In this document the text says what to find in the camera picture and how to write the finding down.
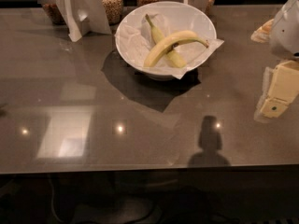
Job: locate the glass jar of nuts left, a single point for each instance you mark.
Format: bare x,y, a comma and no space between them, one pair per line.
53,13

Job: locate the white ceramic bowl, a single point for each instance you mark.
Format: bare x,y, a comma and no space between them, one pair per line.
174,14

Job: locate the greenish banana underneath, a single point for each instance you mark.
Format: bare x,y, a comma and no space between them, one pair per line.
173,58

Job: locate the yellow banana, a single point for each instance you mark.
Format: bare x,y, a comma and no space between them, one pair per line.
168,43

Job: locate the glass jar of nuts middle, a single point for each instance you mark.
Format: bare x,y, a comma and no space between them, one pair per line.
113,9

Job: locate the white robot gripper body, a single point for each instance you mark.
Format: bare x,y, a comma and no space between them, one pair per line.
286,32

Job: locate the white paper bowl liner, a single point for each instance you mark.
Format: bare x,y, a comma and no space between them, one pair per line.
132,44

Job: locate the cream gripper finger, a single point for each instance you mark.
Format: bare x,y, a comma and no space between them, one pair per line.
280,88
262,34

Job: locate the glass jar far right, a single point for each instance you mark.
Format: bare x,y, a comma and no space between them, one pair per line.
209,6

